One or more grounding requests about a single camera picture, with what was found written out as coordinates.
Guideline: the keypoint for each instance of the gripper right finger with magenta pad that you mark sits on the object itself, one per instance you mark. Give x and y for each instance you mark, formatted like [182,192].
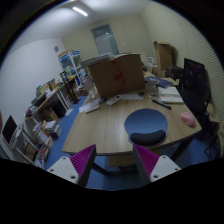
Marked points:
[152,167]

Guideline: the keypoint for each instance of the ceiling light strip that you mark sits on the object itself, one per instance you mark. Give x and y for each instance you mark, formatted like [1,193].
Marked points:
[80,11]

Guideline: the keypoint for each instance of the tall cardboard box by wall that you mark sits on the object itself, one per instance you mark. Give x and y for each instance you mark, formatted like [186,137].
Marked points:
[163,54]

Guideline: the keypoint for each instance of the low shelf with books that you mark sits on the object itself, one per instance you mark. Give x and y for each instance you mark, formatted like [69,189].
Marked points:
[34,147]

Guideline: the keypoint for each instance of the white keyboard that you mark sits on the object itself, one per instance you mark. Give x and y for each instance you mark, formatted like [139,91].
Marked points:
[89,106]

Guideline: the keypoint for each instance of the grey door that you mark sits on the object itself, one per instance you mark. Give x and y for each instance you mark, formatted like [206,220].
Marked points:
[105,40]

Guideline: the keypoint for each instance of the pink computer mouse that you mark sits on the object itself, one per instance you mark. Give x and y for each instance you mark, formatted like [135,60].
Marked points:
[188,118]

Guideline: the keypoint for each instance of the white open notebook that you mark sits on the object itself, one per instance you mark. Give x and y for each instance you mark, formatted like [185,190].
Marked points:
[169,95]

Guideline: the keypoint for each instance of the white remote control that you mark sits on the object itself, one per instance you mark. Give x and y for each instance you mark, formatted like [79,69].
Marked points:
[114,100]

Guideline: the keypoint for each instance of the wooden side desk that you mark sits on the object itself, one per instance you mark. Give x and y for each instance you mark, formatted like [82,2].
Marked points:
[58,99]

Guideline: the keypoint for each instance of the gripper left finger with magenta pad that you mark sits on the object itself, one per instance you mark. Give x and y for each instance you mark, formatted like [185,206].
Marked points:
[75,168]

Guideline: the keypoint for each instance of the black monitor on left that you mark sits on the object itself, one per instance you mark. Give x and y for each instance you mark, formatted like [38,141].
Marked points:
[9,129]

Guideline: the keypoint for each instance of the black pen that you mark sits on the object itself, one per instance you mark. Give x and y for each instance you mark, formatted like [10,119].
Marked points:
[162,104]

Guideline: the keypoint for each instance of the blue mouse pad wrist rest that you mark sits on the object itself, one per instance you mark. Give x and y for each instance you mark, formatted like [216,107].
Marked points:
[146,127]

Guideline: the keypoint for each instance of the blue book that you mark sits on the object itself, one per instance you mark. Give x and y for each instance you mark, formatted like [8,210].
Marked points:
[158,81]

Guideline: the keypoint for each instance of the large cardboard box red tape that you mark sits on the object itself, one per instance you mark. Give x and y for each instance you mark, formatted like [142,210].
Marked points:
[116,76]

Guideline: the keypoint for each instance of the wooden office table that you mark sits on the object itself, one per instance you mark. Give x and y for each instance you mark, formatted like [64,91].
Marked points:
[105,127]

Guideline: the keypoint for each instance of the white shelf with blue boxes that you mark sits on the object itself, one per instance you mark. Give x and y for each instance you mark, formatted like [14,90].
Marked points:
[71,63]

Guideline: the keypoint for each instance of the black office chair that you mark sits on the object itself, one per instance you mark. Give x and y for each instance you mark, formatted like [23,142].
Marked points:
[195,90]

